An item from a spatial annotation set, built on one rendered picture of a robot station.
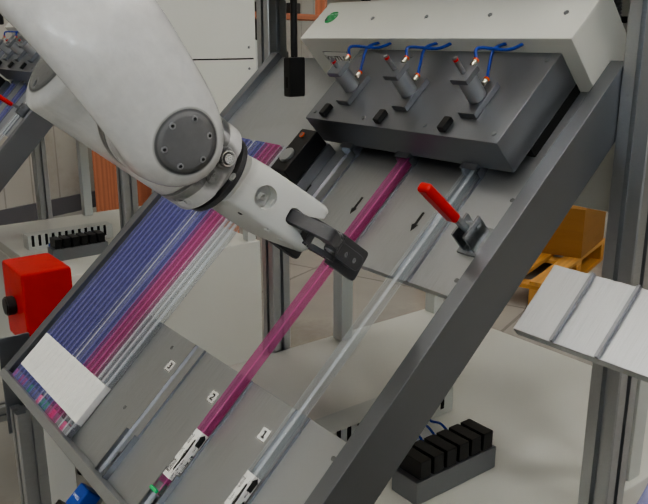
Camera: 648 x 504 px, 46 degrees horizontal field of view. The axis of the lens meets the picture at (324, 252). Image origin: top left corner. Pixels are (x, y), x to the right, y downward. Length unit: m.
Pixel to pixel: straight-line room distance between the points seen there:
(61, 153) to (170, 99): 5.25
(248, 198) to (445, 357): 0.26
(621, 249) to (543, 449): 0.42
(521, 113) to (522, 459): 0.57
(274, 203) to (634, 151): 0.43
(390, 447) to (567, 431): 0.59
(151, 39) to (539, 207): 0.46
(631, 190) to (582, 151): 0.08
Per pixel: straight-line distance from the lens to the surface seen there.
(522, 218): 0.81
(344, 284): 1.54
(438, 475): 1.09
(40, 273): 1.60
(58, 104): 0.58
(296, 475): 0.78
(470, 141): 0.84
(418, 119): 0.92
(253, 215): 0.65
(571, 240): 4.14
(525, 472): 1.18
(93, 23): 0.51
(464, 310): 0.77
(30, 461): 1.39
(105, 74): 0.51
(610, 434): 1.01
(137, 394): 1.02
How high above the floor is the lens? 1.23
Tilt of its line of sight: 16 degrees down
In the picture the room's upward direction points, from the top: straight up
